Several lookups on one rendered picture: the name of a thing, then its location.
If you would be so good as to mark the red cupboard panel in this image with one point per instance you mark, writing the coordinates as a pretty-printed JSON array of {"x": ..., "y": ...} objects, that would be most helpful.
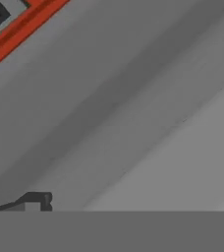
[{"x": 19, "y": 30}]

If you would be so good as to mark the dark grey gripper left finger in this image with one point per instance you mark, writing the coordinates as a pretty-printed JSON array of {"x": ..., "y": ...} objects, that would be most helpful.
[{"x": 35, "y": 199}]

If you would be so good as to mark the grey fridge door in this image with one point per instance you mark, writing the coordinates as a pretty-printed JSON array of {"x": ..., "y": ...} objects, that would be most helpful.
[{"x": 117, "y": 108}]

